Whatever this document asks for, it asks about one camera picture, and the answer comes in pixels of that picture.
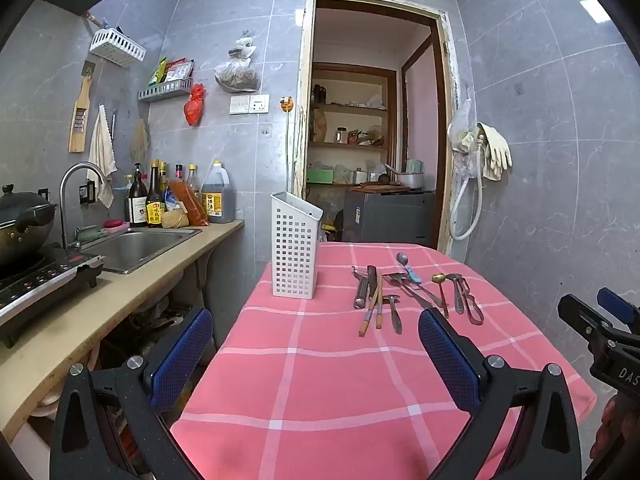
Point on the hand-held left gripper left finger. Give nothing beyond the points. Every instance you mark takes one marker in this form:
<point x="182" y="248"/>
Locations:
<point x="182" y="355"/>

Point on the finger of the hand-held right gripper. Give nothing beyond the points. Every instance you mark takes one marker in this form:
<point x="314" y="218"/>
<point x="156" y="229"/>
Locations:
<point x="617" y="305"/>
<point x="577" y="312"/>

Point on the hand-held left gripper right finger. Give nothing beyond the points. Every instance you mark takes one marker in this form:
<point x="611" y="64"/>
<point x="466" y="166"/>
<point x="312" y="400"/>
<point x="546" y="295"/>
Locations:
<point x="445" y="355"/>

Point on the dark steel utensil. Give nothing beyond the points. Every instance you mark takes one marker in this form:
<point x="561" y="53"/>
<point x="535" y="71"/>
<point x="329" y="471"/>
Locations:
<point x="474" y="310"/>
<point x="458" y="292"/>

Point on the small steel utensil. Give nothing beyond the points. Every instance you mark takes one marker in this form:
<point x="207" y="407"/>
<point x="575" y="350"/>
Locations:
<point x="395" y="317"/>

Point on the steel spoon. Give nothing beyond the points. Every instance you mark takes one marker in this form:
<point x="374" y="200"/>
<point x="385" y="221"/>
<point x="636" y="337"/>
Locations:
<point x="417" y="294"/>

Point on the gold spoon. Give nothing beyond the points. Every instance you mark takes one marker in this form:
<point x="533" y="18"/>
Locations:
<point x="439" y="278"/>

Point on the wooden chopstick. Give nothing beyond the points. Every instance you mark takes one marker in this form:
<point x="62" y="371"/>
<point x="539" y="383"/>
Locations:
<point x="379" y="310"/>
<point x="369" y="312"/>

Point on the steel fork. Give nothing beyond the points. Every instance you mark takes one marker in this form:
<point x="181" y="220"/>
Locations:
<point x="392" y="277"/>

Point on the steel table knife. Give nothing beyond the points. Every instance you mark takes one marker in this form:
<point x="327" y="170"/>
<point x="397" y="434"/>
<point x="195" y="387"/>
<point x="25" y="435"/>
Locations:
<point x="372" y="280"/>

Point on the white perforated utensil basket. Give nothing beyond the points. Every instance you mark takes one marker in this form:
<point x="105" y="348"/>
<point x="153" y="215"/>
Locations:
<point x="292" y="250"/>

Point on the person's right hand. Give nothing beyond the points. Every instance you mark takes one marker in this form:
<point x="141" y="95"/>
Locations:
<point x="607" y="425"/>

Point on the beige kitchen counter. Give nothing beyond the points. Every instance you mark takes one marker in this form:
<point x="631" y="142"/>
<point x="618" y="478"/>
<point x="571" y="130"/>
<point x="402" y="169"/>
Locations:
<point x="125" y="300"/>

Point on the steel sink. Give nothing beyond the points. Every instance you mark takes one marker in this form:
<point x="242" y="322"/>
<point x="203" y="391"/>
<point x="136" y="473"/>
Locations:
<point x="145" y="250"/>

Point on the pink checked tablecloth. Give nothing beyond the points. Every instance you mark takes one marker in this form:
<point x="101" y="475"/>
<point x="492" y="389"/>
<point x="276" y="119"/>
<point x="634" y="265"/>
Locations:
<point x="325" y="360"/>

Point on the beige scouring pad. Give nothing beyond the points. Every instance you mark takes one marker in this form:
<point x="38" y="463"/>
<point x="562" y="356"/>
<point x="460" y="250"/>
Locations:
<point x="174" y="218"/>

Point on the grey fridge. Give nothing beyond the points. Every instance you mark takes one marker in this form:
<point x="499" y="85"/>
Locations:
<point x="390" y="217"/>

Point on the green soap dish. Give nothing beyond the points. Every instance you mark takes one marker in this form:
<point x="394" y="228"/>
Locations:
<point x="92" y="233"/>

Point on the dark pump bottle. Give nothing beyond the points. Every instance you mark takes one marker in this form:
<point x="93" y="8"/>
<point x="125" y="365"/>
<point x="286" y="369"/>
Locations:
<point x="137" y="205"/>

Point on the black induction cooker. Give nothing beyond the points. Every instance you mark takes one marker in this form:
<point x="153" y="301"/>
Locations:
<point x="40" y="285"/>

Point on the large dark oil jug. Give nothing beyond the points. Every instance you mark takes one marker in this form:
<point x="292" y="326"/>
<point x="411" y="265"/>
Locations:
<point x="217" y="195"/>

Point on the dark bottle yellow cap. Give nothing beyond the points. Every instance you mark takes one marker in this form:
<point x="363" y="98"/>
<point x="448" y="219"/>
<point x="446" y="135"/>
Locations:
<point x="164" y="180"/>

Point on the aluminium pot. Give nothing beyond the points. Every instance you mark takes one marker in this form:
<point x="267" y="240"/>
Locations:
<point x="412" y="180"/>

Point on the wooden cutting board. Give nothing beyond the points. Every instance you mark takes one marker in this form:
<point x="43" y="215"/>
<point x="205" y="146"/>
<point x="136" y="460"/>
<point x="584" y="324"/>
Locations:
<point x="380" y="189"/>

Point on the cream rubber gloves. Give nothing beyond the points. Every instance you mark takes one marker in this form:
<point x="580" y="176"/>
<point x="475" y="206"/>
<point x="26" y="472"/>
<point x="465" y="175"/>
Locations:
<point x="495" y="152"/>

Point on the steel faucet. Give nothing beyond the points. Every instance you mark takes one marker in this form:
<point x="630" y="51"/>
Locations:
<point x="64" y="200"/>

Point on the black pot with lid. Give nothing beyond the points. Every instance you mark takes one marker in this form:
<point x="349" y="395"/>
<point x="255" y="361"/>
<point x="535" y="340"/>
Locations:
<point x="22" y="230"/>

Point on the white hanging towel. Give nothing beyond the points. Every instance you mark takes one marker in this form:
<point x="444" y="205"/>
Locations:
<point x="101" y="155"/>

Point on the hanging loofah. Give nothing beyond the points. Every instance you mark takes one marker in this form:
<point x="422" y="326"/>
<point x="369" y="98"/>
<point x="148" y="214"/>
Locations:
<point x="140" y="142"/>

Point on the green box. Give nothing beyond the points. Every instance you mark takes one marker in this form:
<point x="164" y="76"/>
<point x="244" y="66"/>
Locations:
<point x="320" y="176"/>

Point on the glass jar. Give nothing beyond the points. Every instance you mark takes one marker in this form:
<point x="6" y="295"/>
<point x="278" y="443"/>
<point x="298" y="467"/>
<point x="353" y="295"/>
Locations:
<point x="341" y="135"/>

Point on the red plastic bag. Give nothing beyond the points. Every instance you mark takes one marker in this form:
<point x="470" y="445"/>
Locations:
<point x="195" y="107"/>

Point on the wooden shelf unit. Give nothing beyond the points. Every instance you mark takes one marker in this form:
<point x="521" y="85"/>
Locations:
<point x="350" y="107"/>

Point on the wooden grater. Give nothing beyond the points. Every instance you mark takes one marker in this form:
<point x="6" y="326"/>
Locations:
<point x="80" y="110"/>

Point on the orange plug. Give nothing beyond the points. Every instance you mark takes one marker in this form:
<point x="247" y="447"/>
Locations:
<point x="286" y="105"/>

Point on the clear bag of dried goods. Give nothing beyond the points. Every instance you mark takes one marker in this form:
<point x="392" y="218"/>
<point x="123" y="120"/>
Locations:
<point x="237" y="77"/>

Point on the assorted seasoning packets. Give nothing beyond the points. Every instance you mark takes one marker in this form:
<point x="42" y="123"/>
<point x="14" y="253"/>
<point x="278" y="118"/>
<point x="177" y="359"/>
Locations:
<point x="172" y="71"/>

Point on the black wall outlet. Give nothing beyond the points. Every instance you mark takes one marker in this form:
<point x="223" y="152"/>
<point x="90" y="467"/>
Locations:
<point x="87" y="192"/>

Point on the clear plastic wall bag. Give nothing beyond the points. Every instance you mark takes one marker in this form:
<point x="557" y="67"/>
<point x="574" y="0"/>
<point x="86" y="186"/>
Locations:
<point x="459" y="132"/>

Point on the white wall switch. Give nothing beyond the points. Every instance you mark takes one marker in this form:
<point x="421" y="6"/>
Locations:
<point x="239" y="105"/>

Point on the white wall socket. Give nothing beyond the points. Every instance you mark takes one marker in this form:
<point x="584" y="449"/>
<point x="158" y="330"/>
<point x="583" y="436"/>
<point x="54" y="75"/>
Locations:
<point x="259" y="104"/>

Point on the grey wall basket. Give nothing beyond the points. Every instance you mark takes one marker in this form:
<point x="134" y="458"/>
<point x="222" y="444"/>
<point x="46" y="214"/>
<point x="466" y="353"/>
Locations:
<point x="165" y="91"/>

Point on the worn door frame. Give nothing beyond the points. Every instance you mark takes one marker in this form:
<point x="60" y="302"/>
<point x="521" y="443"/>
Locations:
<point x="305" y="110"/>

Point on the white wall basket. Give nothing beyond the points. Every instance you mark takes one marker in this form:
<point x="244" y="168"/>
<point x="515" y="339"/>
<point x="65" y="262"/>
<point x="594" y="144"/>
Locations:
<point x="117" y="49"/>

